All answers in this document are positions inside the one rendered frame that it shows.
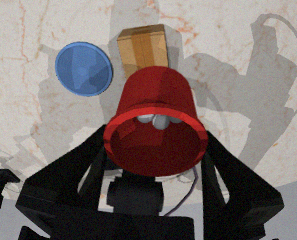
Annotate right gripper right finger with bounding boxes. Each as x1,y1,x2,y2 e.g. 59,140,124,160
201,130,284,240

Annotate blue round coaster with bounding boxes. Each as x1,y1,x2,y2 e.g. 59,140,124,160
55,42,113,96

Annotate brown cardboard box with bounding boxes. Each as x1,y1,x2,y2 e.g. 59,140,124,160
117,24,169,80

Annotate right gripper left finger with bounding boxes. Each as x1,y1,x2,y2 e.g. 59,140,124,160
20,124,107,210

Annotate red cup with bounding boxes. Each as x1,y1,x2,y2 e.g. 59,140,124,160
103,66,208,177

